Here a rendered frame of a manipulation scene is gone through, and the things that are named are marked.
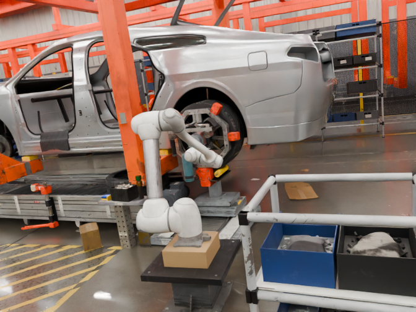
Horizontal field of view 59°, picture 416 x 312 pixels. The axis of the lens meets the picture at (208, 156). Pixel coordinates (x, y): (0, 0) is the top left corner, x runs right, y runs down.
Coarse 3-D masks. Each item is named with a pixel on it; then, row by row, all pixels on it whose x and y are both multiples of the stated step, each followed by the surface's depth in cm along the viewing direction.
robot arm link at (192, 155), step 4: (192, 148) 278; (188, 152) 272; (192, 152) 273; (196, 152) 275; (200, 152) 275; (184, 156) 274; (188, 156) 272; (192, 156) 272; (196, 156) 274; (200, 156) 274; (188, 160) 274; (192, 160) 273; (196, 160) 276
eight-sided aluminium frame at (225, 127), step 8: (184, 112) 334; (192, 112) 331; (200, 112) 328; (208, 112) 325; (184, 120) 341; (216, 120) 324; (224, 128) 323; (224, 136) 325; (176, 144) 345; (224, 144) 327; (176, 152) 347; (184, 152) 349; (224, 152) 329
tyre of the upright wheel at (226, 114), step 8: (192, 104) 339; (200, 104) 335; (208, 104) 332; (224, 104) 344; (224, 112) 329; (232, 112) 341; (224, 120) 330; (232, 120) 328; (240, 120) 345; (232, 128) 329; (240, 128) 340; (240, 136) 339; (232, 144) 333; (240, 144) 343; (232, 152) 335; (224, 160) 340; (216, 168) 345
